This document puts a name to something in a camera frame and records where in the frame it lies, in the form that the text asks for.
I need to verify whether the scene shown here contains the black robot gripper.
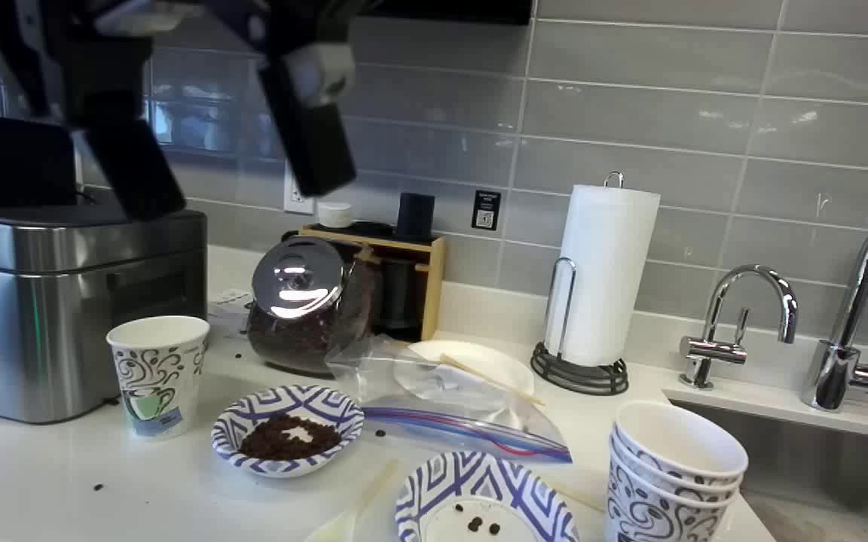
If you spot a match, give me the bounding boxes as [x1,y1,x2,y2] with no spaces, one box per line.
[44,0,378,223]

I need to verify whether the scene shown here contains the dark bin lid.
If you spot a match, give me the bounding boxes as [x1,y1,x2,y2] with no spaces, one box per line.
[0,190,204,232]

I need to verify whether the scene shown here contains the brushed steel bin body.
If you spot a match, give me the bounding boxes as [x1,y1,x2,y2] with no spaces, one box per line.
[0,207,212,426]

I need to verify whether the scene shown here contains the small white object on holder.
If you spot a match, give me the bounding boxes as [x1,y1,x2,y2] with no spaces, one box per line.
[314,199,356,232]

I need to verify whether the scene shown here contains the chrome jar lid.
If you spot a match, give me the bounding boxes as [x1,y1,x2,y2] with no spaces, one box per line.
[251,234,350,326]

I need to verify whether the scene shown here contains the glass jar of coffee beans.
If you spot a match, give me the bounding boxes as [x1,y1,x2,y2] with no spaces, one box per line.
[245,244,382,381]

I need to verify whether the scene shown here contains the black cylinder on holder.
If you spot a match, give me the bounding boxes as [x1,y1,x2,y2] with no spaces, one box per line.
[396,190,437,244]

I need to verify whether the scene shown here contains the black tube inside holder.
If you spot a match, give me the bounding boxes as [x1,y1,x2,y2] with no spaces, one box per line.
[378,253,428,340]

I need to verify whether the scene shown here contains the floral paper cup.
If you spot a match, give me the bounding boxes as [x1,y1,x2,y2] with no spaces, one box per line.
[107,312,214,440]

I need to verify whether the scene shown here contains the wooden holder box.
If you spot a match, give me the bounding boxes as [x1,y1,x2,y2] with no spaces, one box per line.
[294,223,448,345]

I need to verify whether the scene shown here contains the blue patterned bowl with grounds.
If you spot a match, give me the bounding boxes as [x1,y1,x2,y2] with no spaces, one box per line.
[209,384,368,481]

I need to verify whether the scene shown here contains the coffee grounds pile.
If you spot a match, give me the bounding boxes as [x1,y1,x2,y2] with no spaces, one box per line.
[239,409,343,463]

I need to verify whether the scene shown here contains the white paper filters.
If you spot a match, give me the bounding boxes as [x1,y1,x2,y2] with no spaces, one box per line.
[392,336,541,405]

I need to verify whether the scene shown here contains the clear zip plastic bag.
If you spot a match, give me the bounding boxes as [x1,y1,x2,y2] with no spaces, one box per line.
[327,332,577,467]

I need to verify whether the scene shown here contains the white paper towel roll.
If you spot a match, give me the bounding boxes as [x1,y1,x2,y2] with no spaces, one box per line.
[544,182,664,371]

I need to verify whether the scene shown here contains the blue patterned bowl with beans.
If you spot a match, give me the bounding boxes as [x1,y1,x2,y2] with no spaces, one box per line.
[392,450,582,542]

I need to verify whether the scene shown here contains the coffee beans in bowl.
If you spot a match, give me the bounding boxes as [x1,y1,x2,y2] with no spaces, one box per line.
[463,514,505,538]

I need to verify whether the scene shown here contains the swirl patterned paper cup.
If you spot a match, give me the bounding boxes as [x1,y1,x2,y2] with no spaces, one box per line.
[609,446,746,508]
[612,401,752,493]
[601,463,735,542]

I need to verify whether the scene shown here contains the small chrome faucet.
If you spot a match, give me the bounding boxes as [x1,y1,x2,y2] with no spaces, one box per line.
[678,263,802,392]

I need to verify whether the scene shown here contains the tall chrome faucet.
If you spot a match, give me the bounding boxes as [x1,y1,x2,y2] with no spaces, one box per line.
[802,199,868,413]

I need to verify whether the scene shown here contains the steel sink basin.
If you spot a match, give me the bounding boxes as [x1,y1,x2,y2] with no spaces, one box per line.
[660,397,868,542]

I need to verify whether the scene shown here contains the white wall outlet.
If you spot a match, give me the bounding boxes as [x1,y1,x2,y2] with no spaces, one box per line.
[279,172,320,218]

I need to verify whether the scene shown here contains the black wall switch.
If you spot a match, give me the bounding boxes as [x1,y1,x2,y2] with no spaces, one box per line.
[469,187,503,234]

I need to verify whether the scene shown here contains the black wire towel holder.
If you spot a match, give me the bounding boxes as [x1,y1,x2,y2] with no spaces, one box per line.
[527,172,632,397]

